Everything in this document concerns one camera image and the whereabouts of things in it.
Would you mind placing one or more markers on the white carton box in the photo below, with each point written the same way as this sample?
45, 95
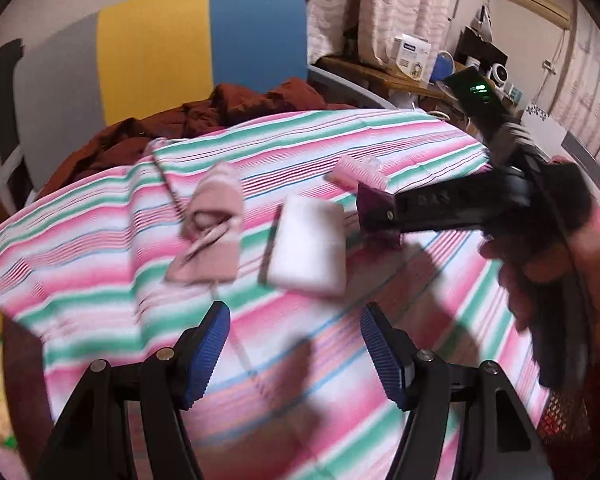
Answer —
410, 55

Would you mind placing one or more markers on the grey yellow blue chair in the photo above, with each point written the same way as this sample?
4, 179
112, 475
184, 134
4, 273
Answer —
155, 55

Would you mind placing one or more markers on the wooden desk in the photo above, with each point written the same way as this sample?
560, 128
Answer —
360, 67

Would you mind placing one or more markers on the white panel heater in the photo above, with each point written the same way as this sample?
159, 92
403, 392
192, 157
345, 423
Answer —
595, 165

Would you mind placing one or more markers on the dark red cloth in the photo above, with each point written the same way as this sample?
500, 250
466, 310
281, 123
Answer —
260, 102

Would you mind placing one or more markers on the air conditioner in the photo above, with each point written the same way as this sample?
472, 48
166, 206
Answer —
535, 2

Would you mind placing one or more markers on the striped tablecloth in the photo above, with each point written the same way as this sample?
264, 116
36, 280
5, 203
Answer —
105, 260

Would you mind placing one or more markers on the black bag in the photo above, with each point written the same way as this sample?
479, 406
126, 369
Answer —
480, 50

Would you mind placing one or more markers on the small teal box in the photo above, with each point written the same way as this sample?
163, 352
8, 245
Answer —
517, 96

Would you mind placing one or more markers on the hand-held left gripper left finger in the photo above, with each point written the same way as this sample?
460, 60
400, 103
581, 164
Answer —
207, 355

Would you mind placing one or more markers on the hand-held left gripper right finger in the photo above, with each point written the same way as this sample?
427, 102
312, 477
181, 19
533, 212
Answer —
385, 355

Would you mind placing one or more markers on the pink cloth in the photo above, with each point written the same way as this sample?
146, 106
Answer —
215, 200

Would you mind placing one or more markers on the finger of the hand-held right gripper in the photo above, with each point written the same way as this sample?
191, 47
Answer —
455, 205

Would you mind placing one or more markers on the person's right hand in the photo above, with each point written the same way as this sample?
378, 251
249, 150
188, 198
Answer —
525, 280

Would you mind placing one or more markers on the white round camera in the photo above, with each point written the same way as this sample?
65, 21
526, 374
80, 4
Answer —
500, 77

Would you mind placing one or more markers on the white sponge block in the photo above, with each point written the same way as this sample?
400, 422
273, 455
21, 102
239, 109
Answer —
307, 250

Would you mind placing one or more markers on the red mesh basket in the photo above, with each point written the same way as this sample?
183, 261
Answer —
565, 415

